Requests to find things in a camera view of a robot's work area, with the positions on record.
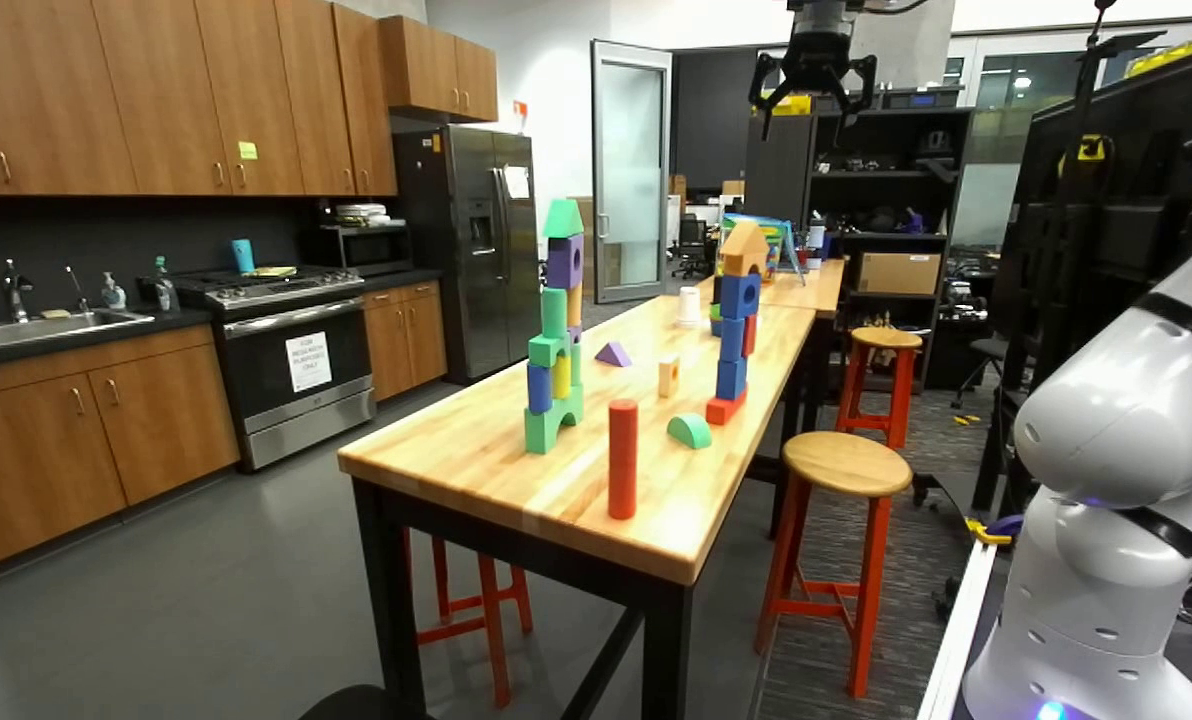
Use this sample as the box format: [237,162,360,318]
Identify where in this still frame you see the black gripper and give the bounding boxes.
[750,0,886,135]

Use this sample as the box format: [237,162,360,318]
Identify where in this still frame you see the yellow wooden block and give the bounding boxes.
[718,222,771,258]

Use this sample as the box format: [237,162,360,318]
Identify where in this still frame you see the large natural wooden block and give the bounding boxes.
[718,245,771,283]

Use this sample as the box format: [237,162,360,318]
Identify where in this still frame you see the blue block with hole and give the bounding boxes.
[718,274,764,324]

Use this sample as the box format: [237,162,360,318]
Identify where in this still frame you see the green triangle block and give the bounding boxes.
[541,195,590,245]

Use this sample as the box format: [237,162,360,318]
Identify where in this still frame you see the blue tall block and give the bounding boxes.
[713,318,752,404]

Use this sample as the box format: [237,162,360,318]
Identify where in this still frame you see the purple block with hole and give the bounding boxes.
[543,237,590,291]

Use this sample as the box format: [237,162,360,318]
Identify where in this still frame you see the red flat base block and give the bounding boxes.
[701,398,750,431]

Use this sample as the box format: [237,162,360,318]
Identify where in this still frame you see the green half-round block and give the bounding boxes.
[666,407,718,453]

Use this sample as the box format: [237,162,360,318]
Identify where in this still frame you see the green flat block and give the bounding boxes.
[526,331,571,372]

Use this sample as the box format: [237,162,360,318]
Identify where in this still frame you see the orange-red cylinder block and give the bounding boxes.
[606,398,646,523]

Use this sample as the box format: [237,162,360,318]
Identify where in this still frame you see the green arch block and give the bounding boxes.
[522,385,590,461]

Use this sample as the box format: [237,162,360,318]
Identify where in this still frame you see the black shelving unit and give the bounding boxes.
[807,94,975,258]

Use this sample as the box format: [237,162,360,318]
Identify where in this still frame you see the glass door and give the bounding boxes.
[590,35,675,309]

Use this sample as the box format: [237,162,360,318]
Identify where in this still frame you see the cardboard box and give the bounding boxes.
[857,247,949,301]

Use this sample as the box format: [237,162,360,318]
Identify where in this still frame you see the white cup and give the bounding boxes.
[681,280,713,338]

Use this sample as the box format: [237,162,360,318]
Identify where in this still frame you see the wooden stool orange legs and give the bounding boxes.
[752,428,918,706]
[833,319,927,457]

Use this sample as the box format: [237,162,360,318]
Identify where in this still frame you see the black equipment rack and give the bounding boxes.
[992,35,1192,404]

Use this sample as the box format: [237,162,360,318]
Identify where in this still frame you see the stainless steel fridge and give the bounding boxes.
[393,120,543,387]

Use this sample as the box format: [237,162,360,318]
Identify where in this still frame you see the white bowl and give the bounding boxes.
[329,202,402,234]

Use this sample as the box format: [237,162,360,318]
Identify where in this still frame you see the wooden base cabinet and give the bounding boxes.
[0,324,246,575]
[360,275,454,404]

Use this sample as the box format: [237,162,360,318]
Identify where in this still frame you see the black microwave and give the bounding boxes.
[306,215,413,275]

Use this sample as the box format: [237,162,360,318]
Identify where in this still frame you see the paper on oven door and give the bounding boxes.
[284,330,336,398]

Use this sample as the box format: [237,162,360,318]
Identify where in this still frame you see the stainless steel oven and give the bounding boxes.
[172,265,380,474]

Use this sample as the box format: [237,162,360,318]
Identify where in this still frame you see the wooden table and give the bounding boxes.
[348,476,828,720]

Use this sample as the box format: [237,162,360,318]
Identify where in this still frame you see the clear bottle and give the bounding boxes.
[152,253,179,318]

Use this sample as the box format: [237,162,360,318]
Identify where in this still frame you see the soap bottle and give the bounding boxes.
[95,268,131,318]

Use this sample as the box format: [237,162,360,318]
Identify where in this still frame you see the steel kitchen sink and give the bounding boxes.
[0,309,156,357]

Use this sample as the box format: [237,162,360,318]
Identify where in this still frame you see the kitchen faucet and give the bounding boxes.
[0,258,31,330]

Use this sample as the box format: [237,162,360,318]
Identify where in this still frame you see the wooden wall cabinet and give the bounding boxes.
[377,14,502,130]

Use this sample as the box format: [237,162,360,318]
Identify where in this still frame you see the wooden wall cabinets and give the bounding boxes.
[0,0,402,202]

